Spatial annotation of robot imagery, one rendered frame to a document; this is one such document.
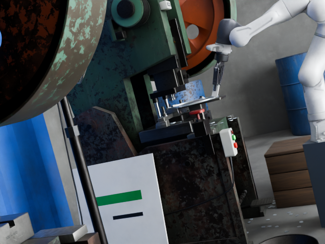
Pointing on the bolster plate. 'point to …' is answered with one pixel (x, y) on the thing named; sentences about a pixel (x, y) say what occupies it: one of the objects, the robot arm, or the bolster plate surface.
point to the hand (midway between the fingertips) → (215, 90)
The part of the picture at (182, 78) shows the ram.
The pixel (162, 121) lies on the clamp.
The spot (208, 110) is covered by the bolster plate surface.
